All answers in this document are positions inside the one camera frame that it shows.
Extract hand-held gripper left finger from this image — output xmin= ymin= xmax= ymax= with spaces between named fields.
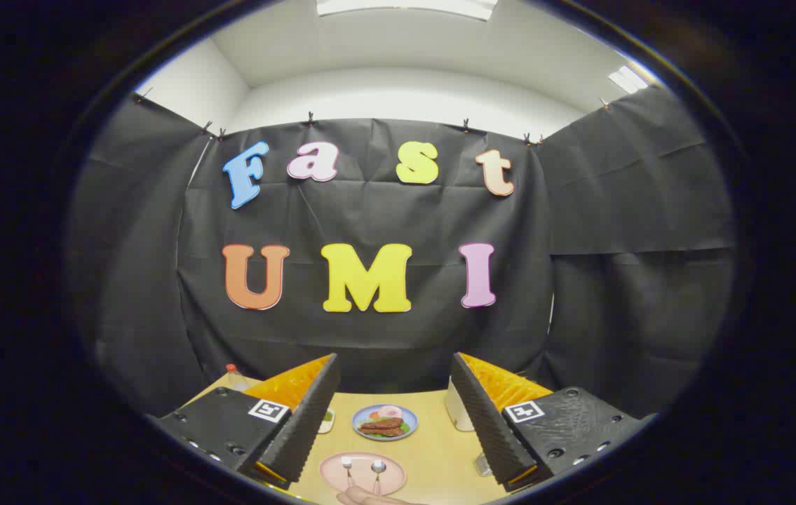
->
xmin=152 ymin=353 xmax=342 ymax=490

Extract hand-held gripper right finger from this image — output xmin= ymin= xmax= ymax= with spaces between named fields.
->
xmin=449 ymin=352 xmax=658 ymax=493

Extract white toaster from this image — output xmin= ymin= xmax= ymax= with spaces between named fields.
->
xmin=445 ymin=379 xmax=475 ymax=432

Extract blue plate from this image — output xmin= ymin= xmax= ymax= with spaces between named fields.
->
xmin=352 ymin=404 xmax=418 ymax=441

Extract pink plate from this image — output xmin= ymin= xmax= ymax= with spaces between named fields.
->
xmin=319 ymin=452 xmax=407 ymax=496

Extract small ceiling light panel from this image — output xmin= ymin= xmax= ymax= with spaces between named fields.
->
xmin=608 ymin=65 xmax=649 ymax=94

